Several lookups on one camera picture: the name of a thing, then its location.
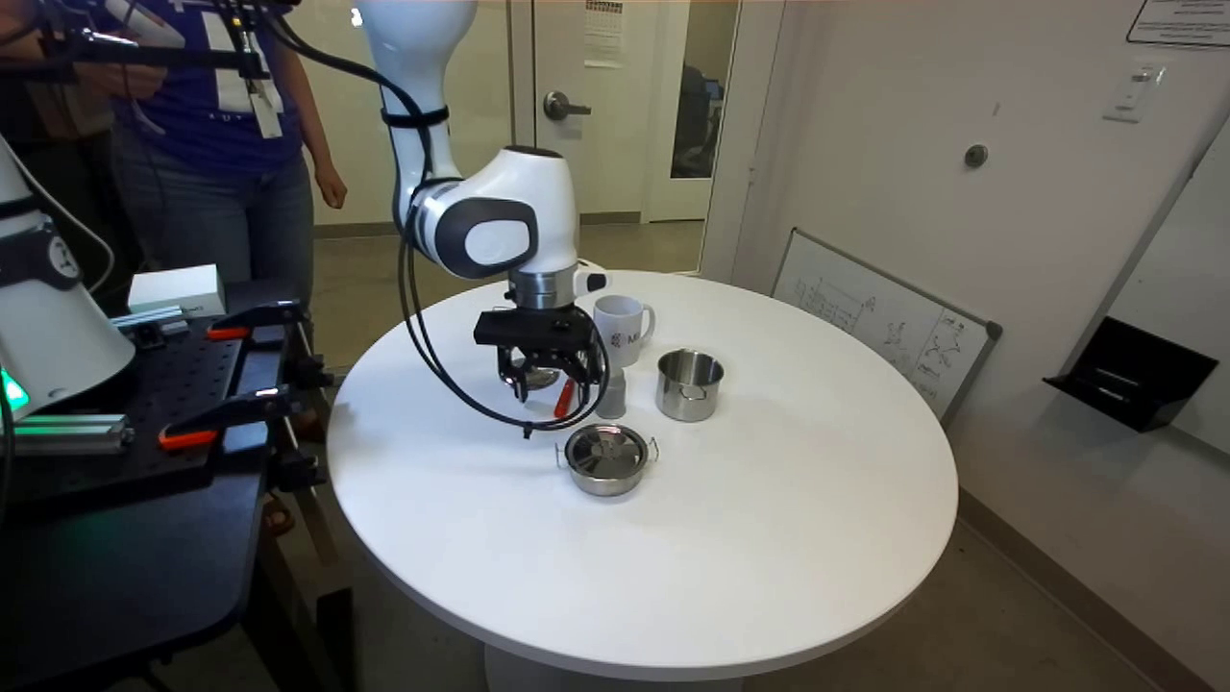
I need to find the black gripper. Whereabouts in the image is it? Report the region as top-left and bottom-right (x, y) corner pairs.
(474, 294), (616, 414)

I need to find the white ceramic mug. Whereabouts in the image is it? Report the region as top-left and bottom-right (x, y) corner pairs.
(587, 291), (660, 364)

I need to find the steel pot with lid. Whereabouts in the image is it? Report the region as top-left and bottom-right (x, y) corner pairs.
(557, 420), (664, 501)

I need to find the white door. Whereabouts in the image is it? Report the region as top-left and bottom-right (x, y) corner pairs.
(528, 0), (685, 224)

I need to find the framed whiteboard panel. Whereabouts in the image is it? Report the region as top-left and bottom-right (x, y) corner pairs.
(770, 224), (1008, 424)

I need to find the white paper notice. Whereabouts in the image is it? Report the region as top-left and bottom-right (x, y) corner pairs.
(582, 0), (634, 69)

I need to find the small white box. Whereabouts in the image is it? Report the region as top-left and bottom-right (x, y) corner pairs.
(124, 262), (231, 323)

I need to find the person in blue shirt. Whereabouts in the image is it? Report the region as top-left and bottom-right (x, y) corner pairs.
(0, 0), (355, 307)

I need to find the black robot workbench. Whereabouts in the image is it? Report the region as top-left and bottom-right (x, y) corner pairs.
(0, 282), (365, 692)

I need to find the white machine housing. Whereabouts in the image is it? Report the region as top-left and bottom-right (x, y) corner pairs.
(0, 132), (140, 414)

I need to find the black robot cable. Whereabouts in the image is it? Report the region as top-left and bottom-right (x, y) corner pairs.
(215, 0), (616, 441)

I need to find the steel mug with wire handle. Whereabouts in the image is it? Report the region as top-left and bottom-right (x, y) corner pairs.
(652, 344), (730, 425)

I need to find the silver door handle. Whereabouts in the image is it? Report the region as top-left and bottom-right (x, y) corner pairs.
(537, 88), (595, 127)

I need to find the orange handled black clamp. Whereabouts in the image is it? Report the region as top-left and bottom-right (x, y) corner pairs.
(152, 379), (300, 458)

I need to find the black wall file holder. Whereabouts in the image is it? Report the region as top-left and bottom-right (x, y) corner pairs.
(1043, 310), (1221, 433)

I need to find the large white wall sign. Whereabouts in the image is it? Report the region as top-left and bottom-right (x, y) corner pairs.
(1124, 0), (1230, 54)

